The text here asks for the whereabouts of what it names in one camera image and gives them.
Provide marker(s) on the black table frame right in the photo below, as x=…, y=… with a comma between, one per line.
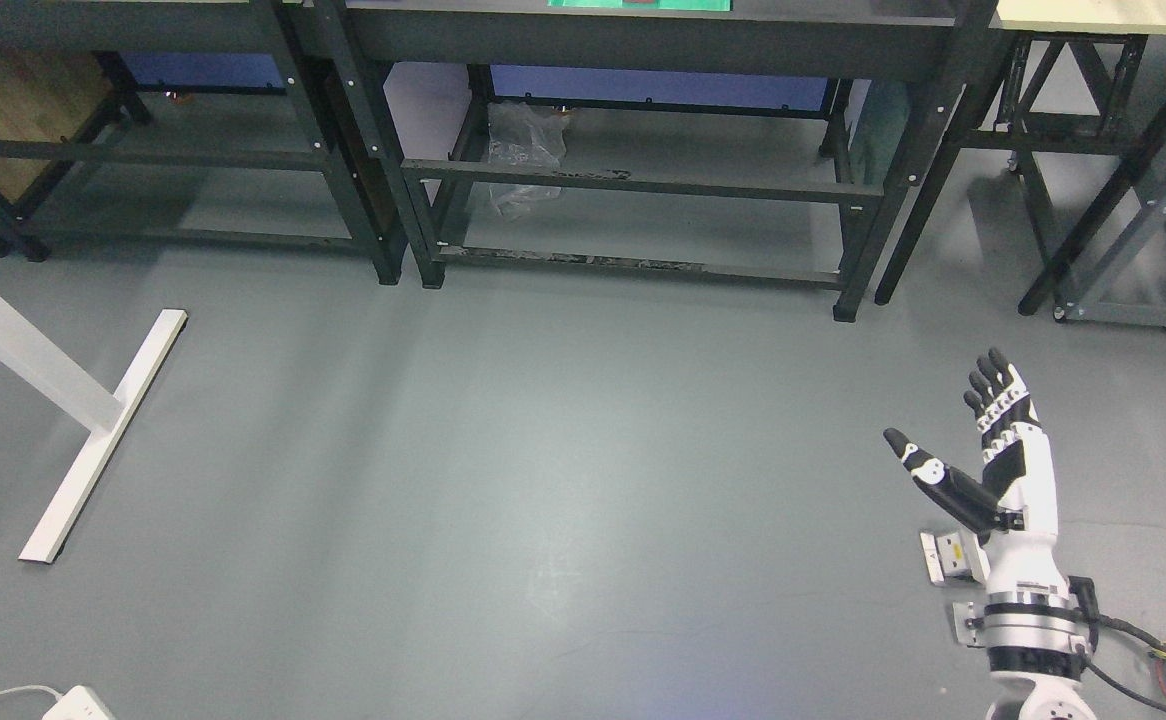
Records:
x=996, y=111

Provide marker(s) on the white table leg base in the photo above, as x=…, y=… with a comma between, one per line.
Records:
x=104, y=413

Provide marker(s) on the black metal shelf rack centre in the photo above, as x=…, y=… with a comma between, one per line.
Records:
x=832, y=103

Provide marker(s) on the clear plastic bag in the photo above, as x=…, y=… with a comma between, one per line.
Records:
x=523, y=135

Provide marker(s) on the green plastic tray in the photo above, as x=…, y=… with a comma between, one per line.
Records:
x=709, y=6

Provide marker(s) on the black metal shelf rack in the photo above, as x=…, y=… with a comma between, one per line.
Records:
x=218, y=122
x=832, y=103

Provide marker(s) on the black metal shelf rack left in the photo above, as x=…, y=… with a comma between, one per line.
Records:
x=218, y=122

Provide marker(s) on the white power strip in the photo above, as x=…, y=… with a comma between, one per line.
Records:
x=79, y=703

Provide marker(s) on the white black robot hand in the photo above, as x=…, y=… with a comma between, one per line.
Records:
x=1013, y=507

